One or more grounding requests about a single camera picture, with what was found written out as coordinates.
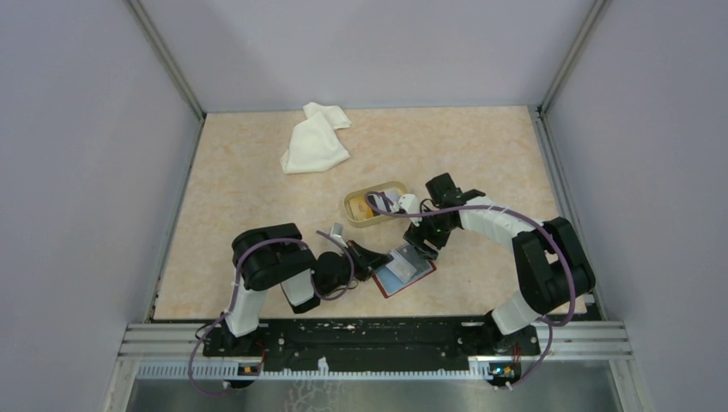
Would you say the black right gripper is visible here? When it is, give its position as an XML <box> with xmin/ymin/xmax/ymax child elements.
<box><xmin>403</xmin><ymin>204</ymin><xmax>456</xmax><ymax>261</ymax></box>

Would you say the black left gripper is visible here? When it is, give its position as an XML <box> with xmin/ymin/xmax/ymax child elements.
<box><xmin>320</xmin><ymin>239</ymin><xmax>394</xmax><ymax>297</ymax></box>

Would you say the silver VIP card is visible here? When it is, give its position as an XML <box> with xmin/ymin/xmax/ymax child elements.
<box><xmin>386</xmin><ymin>249</ymin><xmax>418</xmax><ymax>283</ymax></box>

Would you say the red card holder wallet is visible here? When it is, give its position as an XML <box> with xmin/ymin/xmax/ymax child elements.
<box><xmin>373</xmin><ymin>245</ymin><xmax>437</xmax><ymax>299</ymax></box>

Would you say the beige oval tray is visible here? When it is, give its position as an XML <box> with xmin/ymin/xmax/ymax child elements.
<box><xmin>343</xmin><ymin>180</ymin><xmax>409</xmax><ymax>228</ymax></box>

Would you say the gold VIP card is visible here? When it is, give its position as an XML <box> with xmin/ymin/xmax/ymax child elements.
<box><xmin>349</xmin><ymin>195</ymin><xmax>375</xmax><ymax>222</ymax></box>

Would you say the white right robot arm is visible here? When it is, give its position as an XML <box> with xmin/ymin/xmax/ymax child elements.
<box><xmin>395</xmin><ymin>173</ymin><xmax>596</xmax><ymax>354</ymax></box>

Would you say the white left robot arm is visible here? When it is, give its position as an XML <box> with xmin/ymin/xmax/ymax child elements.
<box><xmin>221</xmin><ymin>223</ymin><xmax>393</xmax><ymax>355</ymax></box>

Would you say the white crumpled cloth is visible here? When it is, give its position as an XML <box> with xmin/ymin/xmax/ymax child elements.
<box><xmin>280</xmin><ymin>102</ymin><xmax>352</xmax><ymax>174</ymax></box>

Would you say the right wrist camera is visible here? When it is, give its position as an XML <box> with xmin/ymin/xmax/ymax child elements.
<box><xmin>397</xmin><ymin>193</ymin><xmax>422</xmax><ymax>227</ymax></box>

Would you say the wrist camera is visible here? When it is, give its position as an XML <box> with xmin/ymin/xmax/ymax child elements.
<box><xmin>329</xmin><ymin>223</ymin><xmax>347</xmax><ymax>248</ymax></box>
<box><xmin>397</xmin><ymin>193</ymin><xmax>422</xmax><ymax>227</ymax></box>

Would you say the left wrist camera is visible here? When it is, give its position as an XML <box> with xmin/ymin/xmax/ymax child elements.
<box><xmin>329</xmin><ymin>223</ymin><xmax>347</xmax><ymax>248</ymax></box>

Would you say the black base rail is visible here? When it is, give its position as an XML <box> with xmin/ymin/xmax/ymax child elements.
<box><xmin>203</xmin><ymin>316</ymin><xmax>541</xmax><ymax>373</ymax></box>

